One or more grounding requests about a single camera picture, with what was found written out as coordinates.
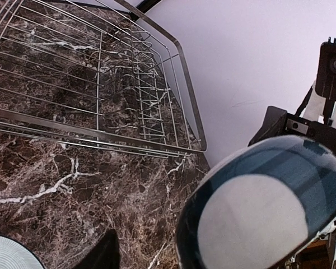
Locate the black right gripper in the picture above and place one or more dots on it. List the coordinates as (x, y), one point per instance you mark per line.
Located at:
(278, 122)

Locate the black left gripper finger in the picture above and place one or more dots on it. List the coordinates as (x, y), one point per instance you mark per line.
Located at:
(105, 254)

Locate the white blue bowl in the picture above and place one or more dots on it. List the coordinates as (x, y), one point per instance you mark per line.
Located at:
(259, 206)

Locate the pale green ribbed bowl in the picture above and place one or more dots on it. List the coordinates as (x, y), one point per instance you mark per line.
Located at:
(15, 255)

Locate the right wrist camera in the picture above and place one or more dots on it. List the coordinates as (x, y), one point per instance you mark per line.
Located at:
(320, 100)

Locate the black right corner post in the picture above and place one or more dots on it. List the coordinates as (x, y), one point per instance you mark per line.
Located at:
(146, 5)

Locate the metal wire dish rack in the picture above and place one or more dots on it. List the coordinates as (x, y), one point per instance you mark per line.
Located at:
(101, 76)

